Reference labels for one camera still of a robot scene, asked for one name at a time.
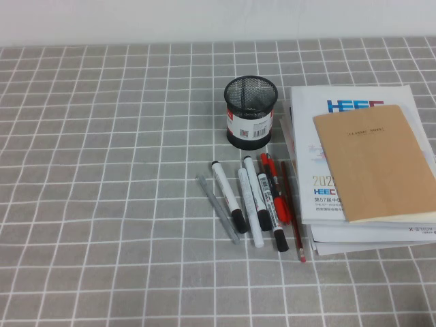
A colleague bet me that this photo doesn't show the black mesh pen holder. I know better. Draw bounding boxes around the black mesh pen holder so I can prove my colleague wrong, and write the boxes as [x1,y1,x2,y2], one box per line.
[223,75,278,151]

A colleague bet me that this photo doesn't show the grey translucent gel pen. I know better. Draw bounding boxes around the grey translucent gel pen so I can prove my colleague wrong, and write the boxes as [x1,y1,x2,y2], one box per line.
[196,174,241,245]

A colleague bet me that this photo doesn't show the slim white paint pen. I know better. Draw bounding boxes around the slim white paint pen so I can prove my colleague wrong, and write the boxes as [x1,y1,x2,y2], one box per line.
[237,167,265,249]

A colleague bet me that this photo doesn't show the red marker pen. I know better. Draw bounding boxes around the red marker pen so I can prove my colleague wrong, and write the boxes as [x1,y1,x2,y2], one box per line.
[260,153,292,224]

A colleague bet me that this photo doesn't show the white marker black cap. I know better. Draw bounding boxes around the white marker black cap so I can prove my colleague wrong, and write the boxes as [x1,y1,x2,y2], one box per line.
[243,155,273,232]
[211,160,249,234]

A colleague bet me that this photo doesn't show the black marker barcode label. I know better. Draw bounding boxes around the black marker barcode label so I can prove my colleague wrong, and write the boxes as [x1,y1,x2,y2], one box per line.
[257,172,290,253]

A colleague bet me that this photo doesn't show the white leaflet red print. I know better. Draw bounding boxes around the white leaflet red print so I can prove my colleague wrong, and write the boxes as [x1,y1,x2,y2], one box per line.
[279,99,298,171]

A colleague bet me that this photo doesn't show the dark red pencil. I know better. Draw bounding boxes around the dark red pencil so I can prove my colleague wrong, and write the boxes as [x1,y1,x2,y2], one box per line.
[279,161,307,263]

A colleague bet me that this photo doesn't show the grey checked tablecloth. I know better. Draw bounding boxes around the grey checked tablecloth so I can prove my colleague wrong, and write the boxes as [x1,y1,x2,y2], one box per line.
[0,37,436,327]

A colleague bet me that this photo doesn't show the plain white paper booklet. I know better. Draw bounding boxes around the plain white paper booklet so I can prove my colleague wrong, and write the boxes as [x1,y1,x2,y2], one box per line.
[309,236,436,257]

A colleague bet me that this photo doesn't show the kraft brown notebook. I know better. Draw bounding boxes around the kraft brown notebook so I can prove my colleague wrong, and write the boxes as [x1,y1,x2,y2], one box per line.
[312,104,436,224]

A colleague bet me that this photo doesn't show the white AgileX booklet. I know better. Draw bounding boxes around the white AgileX booklet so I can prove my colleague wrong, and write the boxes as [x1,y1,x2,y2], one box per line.
[308,221,436,245]

